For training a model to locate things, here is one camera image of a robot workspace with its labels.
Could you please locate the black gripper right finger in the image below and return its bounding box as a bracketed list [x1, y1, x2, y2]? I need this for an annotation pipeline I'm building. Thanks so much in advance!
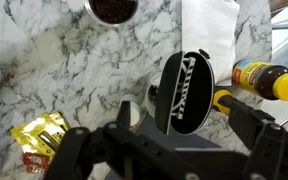
[183, 96, 288, 180]

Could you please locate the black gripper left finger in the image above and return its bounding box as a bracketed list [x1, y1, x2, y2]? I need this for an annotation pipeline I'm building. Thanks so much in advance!
[45, 100, 185, 180]

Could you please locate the black glasses case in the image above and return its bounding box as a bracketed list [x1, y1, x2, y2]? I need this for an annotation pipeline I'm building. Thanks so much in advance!
[154, 48, 216, 136]

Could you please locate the red ketchup packet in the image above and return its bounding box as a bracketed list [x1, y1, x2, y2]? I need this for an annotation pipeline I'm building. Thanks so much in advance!
[25, 163, 49, 176]
[22, 152, 51, 166]

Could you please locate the yellow foil packet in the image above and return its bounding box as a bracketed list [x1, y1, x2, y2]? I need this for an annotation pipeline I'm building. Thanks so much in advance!
[9, 111, 72, 163]

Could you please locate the white mug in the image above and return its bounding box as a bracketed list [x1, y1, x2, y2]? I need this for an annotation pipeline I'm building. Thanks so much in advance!
[118, 94, 142, 127]

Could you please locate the yellow capped vitamin bottle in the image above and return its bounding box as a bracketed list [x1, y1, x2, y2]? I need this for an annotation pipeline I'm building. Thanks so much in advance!
[231, 59, 288, 102]

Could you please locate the white paper napkin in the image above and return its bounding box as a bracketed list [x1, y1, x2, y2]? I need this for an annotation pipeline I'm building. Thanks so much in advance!
[181, 0, 241, 87]

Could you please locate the metal can with coffee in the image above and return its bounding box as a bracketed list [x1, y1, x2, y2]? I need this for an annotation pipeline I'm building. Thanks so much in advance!
[83, 0, 141, 28]

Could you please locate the yellow black tool handle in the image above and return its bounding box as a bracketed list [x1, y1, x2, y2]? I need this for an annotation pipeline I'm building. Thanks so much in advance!
[212, 88, 238, 116]

